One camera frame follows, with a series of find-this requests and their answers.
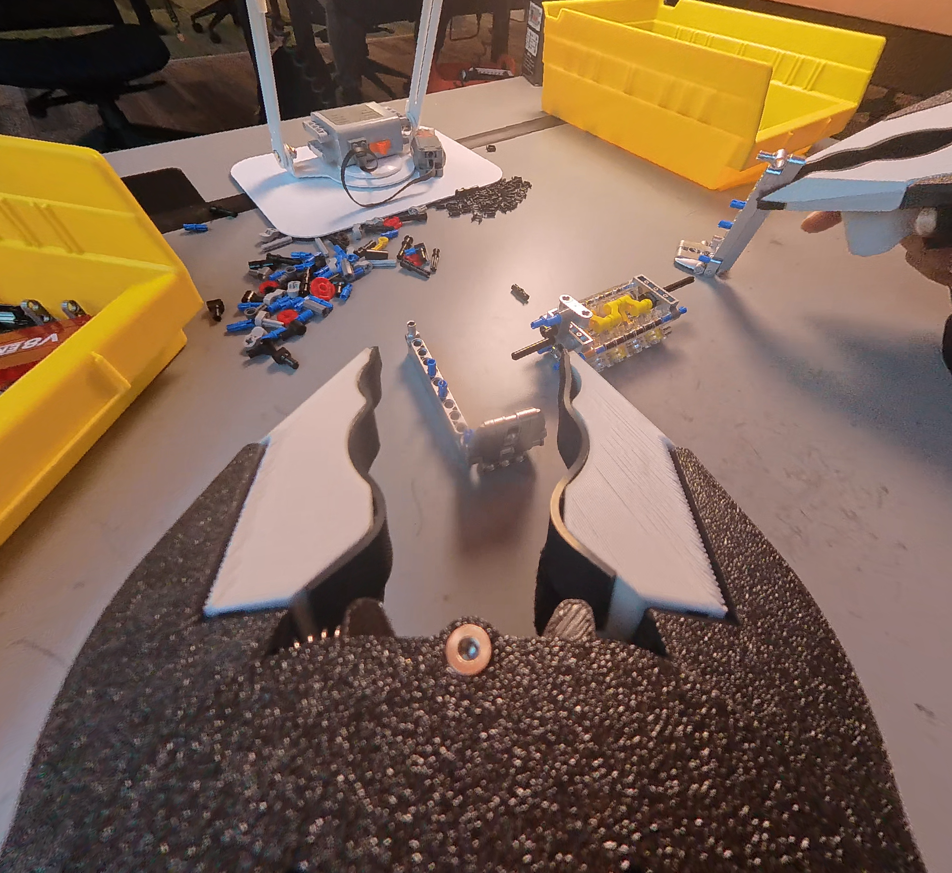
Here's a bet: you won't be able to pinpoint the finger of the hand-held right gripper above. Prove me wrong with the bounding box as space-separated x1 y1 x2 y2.
803 107 952 175
757 153 952 258

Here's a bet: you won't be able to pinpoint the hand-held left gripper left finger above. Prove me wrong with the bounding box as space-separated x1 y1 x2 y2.
202 346 394 636

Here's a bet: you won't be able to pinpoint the clear engine block yellow crankshaft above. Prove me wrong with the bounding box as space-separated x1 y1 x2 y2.
510 274 696 373

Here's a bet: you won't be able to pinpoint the nested yellow empty bins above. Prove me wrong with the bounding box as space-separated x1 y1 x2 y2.
541 0 888 191

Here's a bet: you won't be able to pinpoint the pile of black pins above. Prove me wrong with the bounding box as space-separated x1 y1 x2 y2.
431 176 534 224

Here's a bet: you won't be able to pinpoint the grey beam with motor block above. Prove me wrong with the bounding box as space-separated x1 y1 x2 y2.
404 320 549 476

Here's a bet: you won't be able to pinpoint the grey beam with small bracket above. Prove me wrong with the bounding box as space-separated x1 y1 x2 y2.
673 148 810 279

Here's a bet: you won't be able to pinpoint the red printed panel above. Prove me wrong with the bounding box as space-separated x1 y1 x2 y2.
0 302 92 393

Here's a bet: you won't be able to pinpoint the yellow bin with brick parts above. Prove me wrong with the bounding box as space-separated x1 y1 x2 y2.
0 135 204 547

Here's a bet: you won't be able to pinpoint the person's right hand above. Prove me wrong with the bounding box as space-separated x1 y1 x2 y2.
802 209 952 290

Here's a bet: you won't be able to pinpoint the white document stand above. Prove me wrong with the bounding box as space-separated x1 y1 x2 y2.
182 0 514 239

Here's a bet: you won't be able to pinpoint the black desk cable channel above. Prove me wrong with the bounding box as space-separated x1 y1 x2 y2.
119 168 257 234

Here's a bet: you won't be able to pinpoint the black office chair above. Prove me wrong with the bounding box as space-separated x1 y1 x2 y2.
0 0 174 137

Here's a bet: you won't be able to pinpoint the pile of mixed brick parts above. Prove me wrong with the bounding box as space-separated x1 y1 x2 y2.
182 207 441 373

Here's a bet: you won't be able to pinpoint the black motor cable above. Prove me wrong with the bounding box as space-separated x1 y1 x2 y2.
341 142 441 211

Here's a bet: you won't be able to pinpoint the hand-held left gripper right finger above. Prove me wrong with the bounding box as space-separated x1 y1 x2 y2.
549 351 731 639

